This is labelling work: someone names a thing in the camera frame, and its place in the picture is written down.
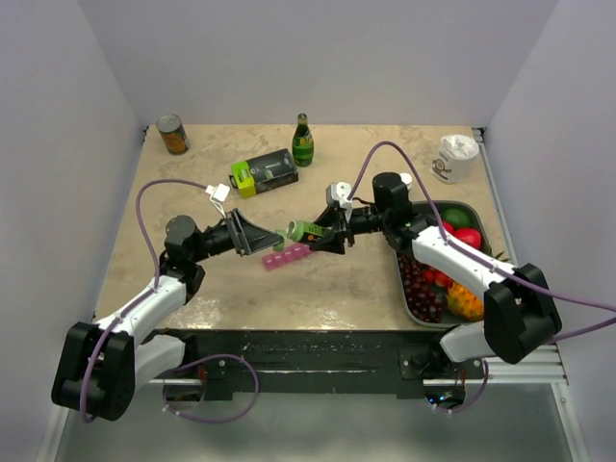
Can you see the dark red grapes bunch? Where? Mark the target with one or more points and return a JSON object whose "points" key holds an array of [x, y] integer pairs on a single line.
{"points": [[423, 300]]}

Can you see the green glass bottle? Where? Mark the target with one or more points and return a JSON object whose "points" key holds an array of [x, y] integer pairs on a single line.
{"points": [[303, 142]]}

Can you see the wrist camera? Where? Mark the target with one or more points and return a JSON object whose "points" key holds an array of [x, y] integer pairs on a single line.
{"points": [[338, 194], [217, 195]]}

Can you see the grey fruit tray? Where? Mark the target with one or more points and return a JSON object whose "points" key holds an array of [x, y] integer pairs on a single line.
{"points": [[449, 319]]}

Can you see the green pill bottle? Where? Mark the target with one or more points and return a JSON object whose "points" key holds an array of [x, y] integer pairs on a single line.
{"points": [[304, 232]]}

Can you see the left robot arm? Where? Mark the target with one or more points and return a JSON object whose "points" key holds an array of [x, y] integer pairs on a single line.
{"points": [[101, 362]]}

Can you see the pink weekly pill organizer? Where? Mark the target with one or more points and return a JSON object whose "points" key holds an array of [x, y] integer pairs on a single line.
{"points": [[289, 254]]}

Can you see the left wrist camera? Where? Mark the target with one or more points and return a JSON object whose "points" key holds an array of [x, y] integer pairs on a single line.
{"points": [[217, 195]]}

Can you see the white supplement bottle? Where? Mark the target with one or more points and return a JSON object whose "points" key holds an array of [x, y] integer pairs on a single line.
{"points": [[407, 180]]}

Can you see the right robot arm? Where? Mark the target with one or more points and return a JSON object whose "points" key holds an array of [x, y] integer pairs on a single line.
{"points": [[519, 313]]}

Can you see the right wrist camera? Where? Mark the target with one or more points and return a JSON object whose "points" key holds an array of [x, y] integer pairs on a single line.
{"points": [[338, 194]]}

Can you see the orange labelled tin can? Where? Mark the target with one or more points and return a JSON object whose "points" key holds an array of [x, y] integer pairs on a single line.
{"points": [[173, 134]]}

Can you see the green apple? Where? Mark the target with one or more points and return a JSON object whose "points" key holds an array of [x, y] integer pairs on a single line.
{"points": [[457, 218]]}

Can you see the red apple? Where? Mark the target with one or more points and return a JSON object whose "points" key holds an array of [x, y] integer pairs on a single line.
{"points": [[469, 236]]}

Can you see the aluminium frame rail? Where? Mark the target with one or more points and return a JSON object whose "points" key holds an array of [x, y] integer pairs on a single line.
{"points": [[544, 365]]}

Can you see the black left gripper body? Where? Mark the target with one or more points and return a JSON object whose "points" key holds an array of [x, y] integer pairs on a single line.
{"points": [[216, 241]]}

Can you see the black green razor box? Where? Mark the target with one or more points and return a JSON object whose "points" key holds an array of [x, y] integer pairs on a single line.
{"points": [[263, 173]]}

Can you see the yellow dragon fruit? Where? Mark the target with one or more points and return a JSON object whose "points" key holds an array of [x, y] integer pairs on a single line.
{"points": [[464, 304]]}

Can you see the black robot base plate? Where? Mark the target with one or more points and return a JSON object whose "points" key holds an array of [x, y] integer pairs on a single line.
{"points": [[387, 362]]}

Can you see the green bottle cap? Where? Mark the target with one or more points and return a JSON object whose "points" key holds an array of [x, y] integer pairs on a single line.
{"points": [[280, 243]]}

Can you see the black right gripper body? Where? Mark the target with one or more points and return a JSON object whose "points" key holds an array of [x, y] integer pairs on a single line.
{"points": [[364, 220]]}

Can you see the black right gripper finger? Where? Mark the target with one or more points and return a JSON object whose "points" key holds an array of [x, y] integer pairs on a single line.
{"points": [[329, 218], [334, 244]]}

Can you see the white paper bag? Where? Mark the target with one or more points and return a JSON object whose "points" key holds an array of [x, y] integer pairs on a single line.
{"points": [[454, 159]]}

